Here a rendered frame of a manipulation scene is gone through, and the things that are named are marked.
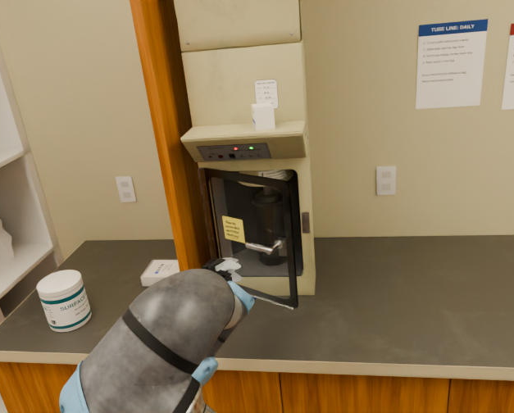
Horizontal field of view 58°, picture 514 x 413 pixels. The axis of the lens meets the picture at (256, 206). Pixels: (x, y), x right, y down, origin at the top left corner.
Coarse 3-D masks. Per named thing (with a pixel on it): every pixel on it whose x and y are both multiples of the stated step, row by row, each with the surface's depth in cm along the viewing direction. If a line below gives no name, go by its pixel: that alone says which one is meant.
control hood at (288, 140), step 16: (192, 128) 130; (208, 128) 128; (224, 128) 127; (240, 128) 125; (288, 128) 120; (304, 128) 123; (192, 144) 124; (208, 144) 123; (224, 144) 123; (272, 144) 122; (288, 144) 122; (304, 144) 122; (224, 160) 132; (240, 160) 131
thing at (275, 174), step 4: (240, 172) 143; (244, 172) 141; (248, 172) 139; (252, 172) 139; (256, 172) 138; (260, 172) 138; (264, 172) 138; (268, 172) 138; (272, 172) 138; (276, 172) 138; (280, 172) 139; (284, 172) 140; (288, 172) 141; (292, 172) 144; (264, 176) 138; (268, 176) 138; (272, 176) 138; (276, 176) 138; (280, 176) 139; (284, 176) 139; (288, 176) 141; (292, 176) 142
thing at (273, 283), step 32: (224, 192) 133; (256, 192) 126; (288, 192) 120; (256, 224) 131; (288, 224) 124; (224, 256) 144; (256, 256) 136; (288, 256) 128; (256, 288) 141; (288, 288) 133
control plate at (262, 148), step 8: (240, 144) 122; (248, 144) 122; (256, 144) 122; (264, 144) 122; (200, 152) 128; (208, 152) 127; (216, 152) 127; (224, 152) 127; (232, 152) 127; (240, 152) 127; (248, 152) 127; (256, 152) 126; (264, 152) 126; (208, 160) 132; (216, 160) 132
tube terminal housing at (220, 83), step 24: (240, 48) 121; (264, 48) 121; (288, 48) 120; (192, 72) 126; (216, 72) 125; (240, 72) 124; (264, 72) 123; (288, 72) 122; (192, 96) 129; (216, 96) 128; (240, 96) 127; (288, 96) 125; (192, 120) 131; (216, 120) 130; (240, 120) 129; (288, 120) 127; (216, 168) 136; (240, 168) 135; (264, 168) 134; (288, 168) 133; (312, 240) 147; (312, 264) 145; (312, 288) 148
